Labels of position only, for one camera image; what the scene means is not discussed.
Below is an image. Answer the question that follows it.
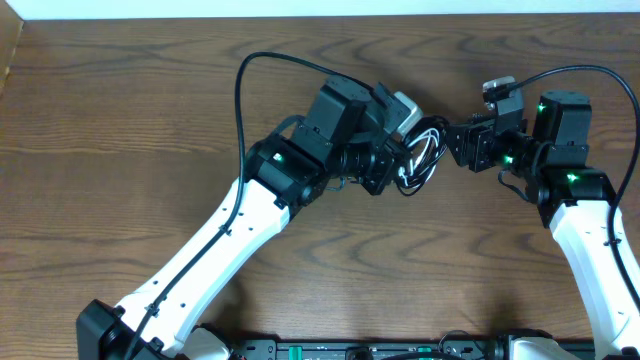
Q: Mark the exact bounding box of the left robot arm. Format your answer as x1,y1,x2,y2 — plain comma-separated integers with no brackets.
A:
76,75,421,359

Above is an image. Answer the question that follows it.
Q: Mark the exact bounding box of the black usb cable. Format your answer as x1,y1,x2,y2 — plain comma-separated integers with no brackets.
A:
393,115,451,198

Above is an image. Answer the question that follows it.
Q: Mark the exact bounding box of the white usb cable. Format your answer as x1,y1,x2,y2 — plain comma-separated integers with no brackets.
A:
397,127,442,190

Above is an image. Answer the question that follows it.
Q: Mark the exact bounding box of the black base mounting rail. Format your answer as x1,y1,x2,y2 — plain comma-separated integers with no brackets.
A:
219,338,596,360

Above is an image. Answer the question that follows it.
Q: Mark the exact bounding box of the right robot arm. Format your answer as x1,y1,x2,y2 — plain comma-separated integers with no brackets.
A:
447,86,639,359

